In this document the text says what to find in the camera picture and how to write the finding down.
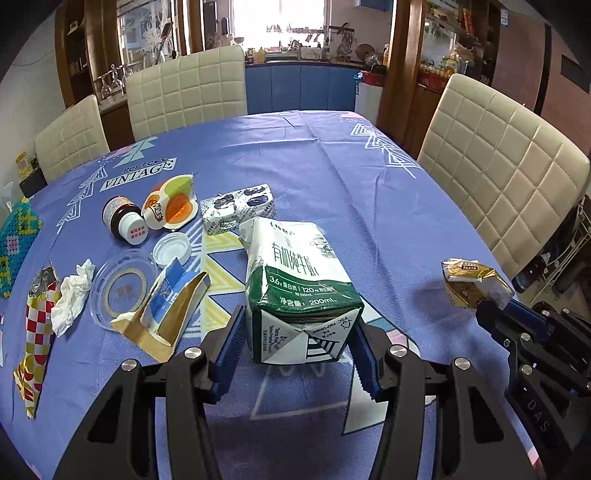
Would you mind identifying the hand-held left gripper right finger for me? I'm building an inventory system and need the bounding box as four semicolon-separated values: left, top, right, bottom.
348;323;539;480

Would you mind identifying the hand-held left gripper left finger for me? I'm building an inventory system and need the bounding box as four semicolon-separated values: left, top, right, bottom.
53;305;245;480

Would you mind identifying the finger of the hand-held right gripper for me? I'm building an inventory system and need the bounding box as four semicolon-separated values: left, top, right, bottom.
505;299;557;333
475;300;522;356

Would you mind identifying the gold snack wrapper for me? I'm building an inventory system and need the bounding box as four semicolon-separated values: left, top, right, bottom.
441;258;515;309

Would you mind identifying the green and white milk carton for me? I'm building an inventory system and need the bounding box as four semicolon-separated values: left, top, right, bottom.
238;217;365;365

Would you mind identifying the clear plastic lid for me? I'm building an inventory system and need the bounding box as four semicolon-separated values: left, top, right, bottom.
90;249;160;330

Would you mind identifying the torn blue paper carton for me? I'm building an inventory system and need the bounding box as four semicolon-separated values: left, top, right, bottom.
111;257;212;363

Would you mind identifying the white screw cap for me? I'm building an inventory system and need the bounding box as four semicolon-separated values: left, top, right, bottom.
152;232;192;269

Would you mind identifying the silver patterned milk pack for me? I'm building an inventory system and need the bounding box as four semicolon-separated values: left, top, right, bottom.
199;183;276;236

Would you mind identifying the cream quilted chair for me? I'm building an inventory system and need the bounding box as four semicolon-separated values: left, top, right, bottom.
126;45;249;141
34;95;112;183
417;74;591;280

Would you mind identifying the orange and green yogurt cup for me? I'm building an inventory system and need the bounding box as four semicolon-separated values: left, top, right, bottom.
141;174;200;232

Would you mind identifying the crumpled white tissue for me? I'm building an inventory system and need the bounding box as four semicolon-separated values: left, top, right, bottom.
50;259;96;337

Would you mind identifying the brown bottle with white cap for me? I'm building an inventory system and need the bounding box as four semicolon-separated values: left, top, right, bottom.
102;196;149;244

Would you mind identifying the red checkered snack wrapper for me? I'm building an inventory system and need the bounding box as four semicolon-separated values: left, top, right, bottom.
13;263;62;420

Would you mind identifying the blue and yellow beaded mat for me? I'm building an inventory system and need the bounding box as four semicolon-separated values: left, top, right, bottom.
0;196;43;301

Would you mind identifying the white bin with red lid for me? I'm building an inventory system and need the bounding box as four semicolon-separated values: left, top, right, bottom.
355;69;386;127

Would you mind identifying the blue kitchen cabinet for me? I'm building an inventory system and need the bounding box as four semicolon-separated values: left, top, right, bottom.
245;62;365;116

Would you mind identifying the row of wine glasses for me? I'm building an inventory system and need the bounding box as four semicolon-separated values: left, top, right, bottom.
95;65;139;100

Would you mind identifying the wooden shelf cabinet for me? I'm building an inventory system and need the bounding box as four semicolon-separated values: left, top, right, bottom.
390;0;502;158

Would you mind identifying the kitchen window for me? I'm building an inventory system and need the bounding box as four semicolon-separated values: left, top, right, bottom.
235;0;331;51

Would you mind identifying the wooden glass display cabinet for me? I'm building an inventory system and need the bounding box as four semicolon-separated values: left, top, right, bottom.
55;0;190;144

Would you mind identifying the white wire rack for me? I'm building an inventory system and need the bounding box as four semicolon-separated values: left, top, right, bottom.
512;194;591;296

